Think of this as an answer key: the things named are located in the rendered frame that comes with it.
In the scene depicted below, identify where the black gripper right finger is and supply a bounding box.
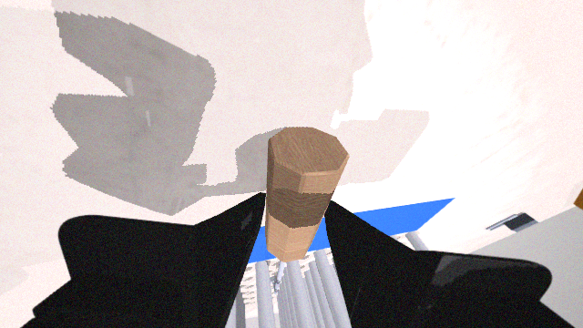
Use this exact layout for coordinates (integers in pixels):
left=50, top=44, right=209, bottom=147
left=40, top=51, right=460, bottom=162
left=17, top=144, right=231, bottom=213
left=324, top=200, right=552, bottom=328

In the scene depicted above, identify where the orange flat bar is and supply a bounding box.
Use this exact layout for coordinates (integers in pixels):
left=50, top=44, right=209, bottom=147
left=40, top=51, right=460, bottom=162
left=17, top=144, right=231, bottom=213
left=573, top=189, right=583, bottom=210

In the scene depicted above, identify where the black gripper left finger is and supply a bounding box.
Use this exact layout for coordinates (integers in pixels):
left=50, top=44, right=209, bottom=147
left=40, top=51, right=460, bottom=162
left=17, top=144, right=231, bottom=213
left=58, top=192, right=266, bottom=328

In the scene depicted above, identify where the blue flat strip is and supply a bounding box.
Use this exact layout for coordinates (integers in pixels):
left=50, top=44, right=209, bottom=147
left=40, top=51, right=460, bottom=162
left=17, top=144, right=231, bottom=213
left=248, top=198, right=454, bottom=263

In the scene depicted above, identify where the wooden-handled tool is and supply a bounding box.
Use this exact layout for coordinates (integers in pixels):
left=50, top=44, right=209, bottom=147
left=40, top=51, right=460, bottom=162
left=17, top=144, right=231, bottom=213
left=265, top=127, right=350, bottom=295

